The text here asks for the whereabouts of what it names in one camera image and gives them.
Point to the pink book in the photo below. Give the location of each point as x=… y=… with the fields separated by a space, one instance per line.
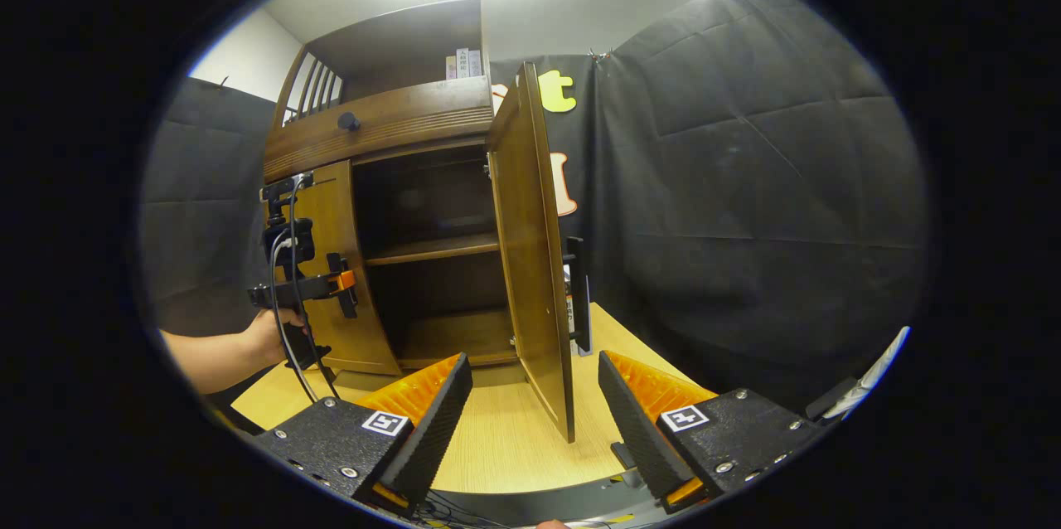
x=451 y=69

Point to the black round drawer knob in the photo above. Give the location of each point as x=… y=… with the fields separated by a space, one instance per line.
x=349 y=121

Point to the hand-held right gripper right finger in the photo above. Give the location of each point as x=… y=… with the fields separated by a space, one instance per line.
x=634 y=429

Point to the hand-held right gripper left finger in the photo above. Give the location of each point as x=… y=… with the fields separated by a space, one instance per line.
x=431 y=429

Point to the black backdrop cloth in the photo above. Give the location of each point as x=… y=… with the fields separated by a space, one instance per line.
x=763 y=181

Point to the wooden cabinet door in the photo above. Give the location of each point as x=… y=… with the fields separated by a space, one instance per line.
x=365 y=330
x=535 y=264

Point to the wooden inner cabinet shelf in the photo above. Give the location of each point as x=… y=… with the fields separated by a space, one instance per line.
x=431 y=249

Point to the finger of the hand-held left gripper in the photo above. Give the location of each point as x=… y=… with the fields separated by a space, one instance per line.
x=346 y=281

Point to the pale grey book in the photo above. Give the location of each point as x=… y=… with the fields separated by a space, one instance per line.
x=475 y=64

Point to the wooden double-door shoe cabinet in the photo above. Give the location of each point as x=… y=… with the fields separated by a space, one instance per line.
x=390 y=127

